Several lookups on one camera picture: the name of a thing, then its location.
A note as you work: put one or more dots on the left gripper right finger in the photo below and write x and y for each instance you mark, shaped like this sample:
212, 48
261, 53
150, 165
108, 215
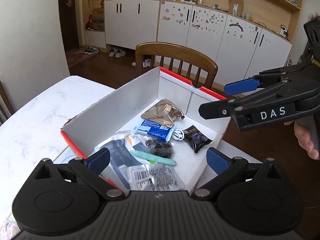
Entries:
227, 169

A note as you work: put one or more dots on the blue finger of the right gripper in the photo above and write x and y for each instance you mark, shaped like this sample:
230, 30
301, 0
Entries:
243, 86
220, 109

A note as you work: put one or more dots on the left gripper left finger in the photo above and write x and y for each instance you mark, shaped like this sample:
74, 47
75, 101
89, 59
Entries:
89, 171

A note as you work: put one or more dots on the large white navy bag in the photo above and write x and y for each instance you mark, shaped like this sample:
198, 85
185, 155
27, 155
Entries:
119, 145

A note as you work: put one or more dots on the black snack packet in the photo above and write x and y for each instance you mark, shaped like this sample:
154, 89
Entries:
195, 139

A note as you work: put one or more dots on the silver foil bag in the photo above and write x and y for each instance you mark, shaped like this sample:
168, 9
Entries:
163, 112

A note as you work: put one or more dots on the blue white snack wrapper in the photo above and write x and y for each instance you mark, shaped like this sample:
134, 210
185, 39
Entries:
150, 128

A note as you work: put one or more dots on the dark tea leaf packet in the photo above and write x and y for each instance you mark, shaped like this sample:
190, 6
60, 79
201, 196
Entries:
159, 148

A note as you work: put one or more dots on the small silver printed packet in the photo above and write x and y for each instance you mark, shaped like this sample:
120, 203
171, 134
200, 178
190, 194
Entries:
154, 177

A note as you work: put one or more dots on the red cardboard shoe box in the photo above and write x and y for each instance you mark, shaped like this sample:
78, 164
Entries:
121, 111

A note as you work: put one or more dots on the pink snack packet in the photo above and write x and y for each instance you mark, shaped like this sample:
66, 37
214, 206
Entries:
9, 230

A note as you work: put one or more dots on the right hand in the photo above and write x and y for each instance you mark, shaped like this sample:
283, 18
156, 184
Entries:
304, 139

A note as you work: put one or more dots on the wooden chair right side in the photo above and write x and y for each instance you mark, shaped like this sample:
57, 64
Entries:
177, 52

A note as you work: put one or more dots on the wooden chair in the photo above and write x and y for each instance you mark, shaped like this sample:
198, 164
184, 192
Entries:
177, 52
6, 108

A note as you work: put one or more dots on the wooden chair far side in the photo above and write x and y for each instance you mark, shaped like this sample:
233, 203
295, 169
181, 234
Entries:
6, 108

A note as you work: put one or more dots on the pair of sneakers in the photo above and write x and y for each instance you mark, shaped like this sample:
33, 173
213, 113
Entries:
91, 50

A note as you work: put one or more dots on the white wall cabinets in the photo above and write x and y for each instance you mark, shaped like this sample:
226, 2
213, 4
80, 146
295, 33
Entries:
243, 37

